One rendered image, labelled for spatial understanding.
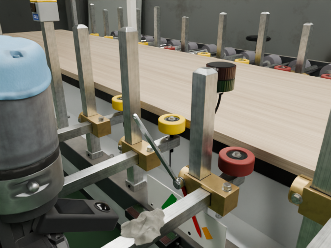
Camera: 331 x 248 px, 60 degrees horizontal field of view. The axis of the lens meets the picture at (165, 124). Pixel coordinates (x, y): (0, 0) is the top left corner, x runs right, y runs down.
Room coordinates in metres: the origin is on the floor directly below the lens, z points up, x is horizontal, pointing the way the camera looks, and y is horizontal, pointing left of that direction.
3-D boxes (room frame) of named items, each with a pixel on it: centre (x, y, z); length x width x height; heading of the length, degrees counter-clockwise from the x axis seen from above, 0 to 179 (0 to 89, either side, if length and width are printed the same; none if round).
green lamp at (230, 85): (0.57, -0.11, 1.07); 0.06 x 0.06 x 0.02
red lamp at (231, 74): (0.57, -0.11, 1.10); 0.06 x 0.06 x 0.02
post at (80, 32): (0.91, 0.26, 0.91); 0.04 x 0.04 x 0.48; 42
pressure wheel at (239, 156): (0.56, -0.16, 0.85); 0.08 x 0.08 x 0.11
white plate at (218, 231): (0.55, -0.04, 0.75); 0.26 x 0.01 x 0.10; 42
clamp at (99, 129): (0.89, 0.24, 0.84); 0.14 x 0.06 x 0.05; 42
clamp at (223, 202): (0.52, -0.09, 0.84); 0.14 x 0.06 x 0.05; 42
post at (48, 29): (1.11, 0.43, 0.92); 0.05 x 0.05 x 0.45; 42
